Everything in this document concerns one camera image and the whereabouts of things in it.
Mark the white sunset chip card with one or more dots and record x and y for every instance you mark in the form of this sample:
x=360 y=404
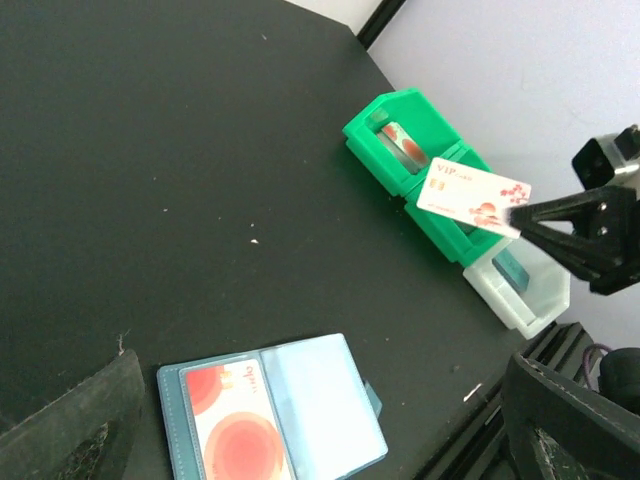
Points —
x=474 y=197

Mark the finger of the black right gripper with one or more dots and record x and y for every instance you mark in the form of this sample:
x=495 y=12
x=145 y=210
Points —
x=607 y=266
x=597 y=224

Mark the blue leather card holder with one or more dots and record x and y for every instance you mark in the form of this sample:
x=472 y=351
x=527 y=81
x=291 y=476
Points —
x=326 y=413

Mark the green divided storage bin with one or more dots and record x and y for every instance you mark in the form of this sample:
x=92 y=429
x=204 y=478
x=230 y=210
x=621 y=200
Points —
x=548 y=293

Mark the red circle chip card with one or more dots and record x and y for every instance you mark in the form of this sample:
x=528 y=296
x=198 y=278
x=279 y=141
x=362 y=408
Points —
x=235 y=422

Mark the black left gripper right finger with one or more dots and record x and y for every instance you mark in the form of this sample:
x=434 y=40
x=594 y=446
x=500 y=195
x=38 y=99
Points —
x=558 y=429

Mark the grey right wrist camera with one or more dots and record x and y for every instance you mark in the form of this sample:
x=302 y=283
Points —
x=611 y=159

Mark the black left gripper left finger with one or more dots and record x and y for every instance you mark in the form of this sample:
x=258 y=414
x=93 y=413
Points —
x=87 y=433

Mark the black rear right frame post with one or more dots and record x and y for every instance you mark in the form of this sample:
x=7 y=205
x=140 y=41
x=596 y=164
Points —
x=378 y=21

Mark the black aluminium front rail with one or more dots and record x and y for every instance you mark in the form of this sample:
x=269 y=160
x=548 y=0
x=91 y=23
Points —
x=474 y=444

